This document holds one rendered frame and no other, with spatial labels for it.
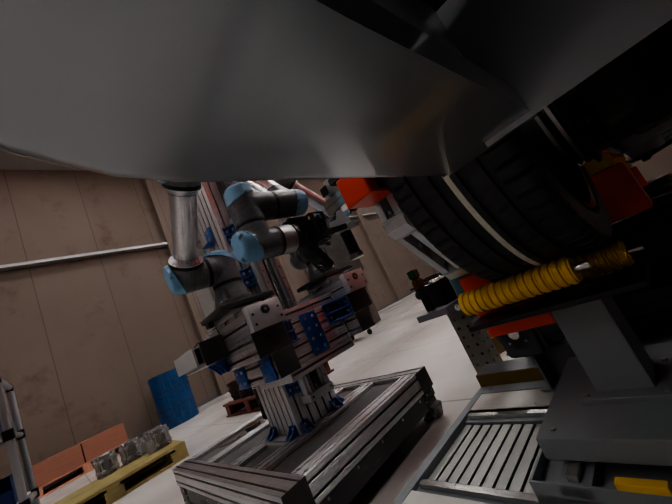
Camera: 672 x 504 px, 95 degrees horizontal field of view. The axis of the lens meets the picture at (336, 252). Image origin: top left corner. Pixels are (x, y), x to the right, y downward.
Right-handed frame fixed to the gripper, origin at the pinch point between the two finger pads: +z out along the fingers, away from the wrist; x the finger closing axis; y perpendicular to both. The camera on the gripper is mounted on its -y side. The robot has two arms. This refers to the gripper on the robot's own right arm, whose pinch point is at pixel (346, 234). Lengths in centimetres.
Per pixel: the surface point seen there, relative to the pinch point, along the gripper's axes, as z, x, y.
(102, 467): -58, 362, -60
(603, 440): -3, -37, -61
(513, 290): 2.6, -34.5, -31.7
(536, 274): 3, -40, -30
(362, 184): -18.8, -26.9, 0.9
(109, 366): 5, 771, 76
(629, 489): -8, -39, -66
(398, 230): -9.5, -23.5, -9.4
